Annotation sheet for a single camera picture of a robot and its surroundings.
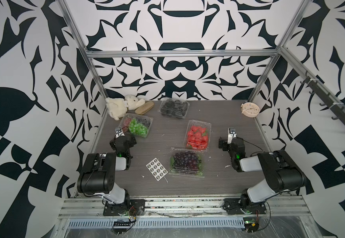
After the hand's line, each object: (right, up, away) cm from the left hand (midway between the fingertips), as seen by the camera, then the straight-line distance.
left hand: (120, 134), depth 93 cm
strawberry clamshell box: (+49, -1, +3) cm, 49 cm away
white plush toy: (-6, +17, +12) cm, 21 cm away
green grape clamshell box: (+9, +6, +3) cm, 11 cm away
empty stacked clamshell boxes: (+33, +18, +21) cm, 43 cm away
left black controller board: (+7, -42, -20) cm, 47 cm away
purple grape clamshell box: (+40, -15, -10) cm, 44 cm away
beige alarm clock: (+89, +16, +18) cm, 93 cm away
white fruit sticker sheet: (+23, -19, -6) cm, 30 cm away
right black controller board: (+69, -40, -22) cm, 83 cm away
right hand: (+68, -1, +2) cm, 68 cm away
